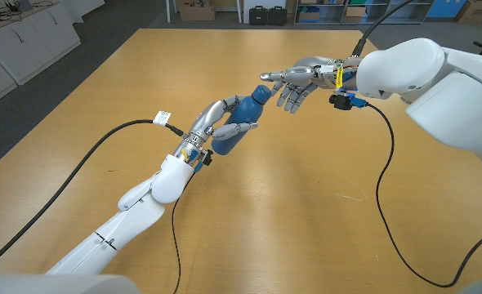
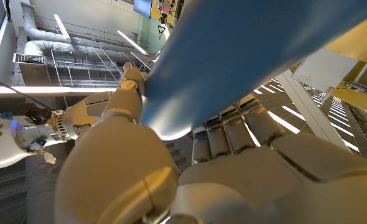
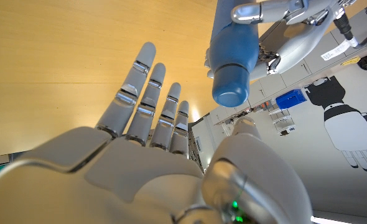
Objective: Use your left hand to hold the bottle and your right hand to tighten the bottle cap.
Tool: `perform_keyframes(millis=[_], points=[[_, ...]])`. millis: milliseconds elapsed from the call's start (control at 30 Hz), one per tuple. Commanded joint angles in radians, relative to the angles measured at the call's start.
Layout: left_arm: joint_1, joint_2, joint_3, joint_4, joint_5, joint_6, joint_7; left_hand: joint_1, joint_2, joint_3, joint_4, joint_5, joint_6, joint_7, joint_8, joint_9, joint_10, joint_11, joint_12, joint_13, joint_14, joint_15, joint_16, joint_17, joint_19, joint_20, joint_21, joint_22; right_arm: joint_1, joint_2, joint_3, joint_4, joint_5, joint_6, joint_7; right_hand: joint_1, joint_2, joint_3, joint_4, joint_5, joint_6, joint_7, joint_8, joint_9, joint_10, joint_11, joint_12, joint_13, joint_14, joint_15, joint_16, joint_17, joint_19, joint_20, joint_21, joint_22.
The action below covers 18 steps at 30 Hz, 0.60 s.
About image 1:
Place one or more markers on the blue metal bottle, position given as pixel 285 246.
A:
pixel 247 112

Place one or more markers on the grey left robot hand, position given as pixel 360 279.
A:
pixel 208 116

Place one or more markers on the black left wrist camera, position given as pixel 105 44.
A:
pixel 207 157

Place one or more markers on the grey metal shelf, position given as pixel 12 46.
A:
pixel 412 19

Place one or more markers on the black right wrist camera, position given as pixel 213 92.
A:
pixel 340 102

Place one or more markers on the white low cabinet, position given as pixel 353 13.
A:
pixel 28 45

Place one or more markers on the black hard case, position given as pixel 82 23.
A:
pixel 258 16
pixel 278 16

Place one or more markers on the blue bottle cap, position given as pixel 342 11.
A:
pixel 261 94

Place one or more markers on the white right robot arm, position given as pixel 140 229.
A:
pixel 400 67

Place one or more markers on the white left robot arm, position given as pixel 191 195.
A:
pixel 135 212

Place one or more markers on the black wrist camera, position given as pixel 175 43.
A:
pixel 340 102
pixel 207 157

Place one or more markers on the brown cardboard box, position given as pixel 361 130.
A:
pixel 476 11
pixel 196 12

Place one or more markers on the blue panel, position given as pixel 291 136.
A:
pixel 445 8

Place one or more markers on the white table frame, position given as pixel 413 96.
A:
pixel 168 12

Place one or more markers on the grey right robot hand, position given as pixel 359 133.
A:
pixel 302 75

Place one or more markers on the small cardboard box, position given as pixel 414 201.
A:
pixel 355 14

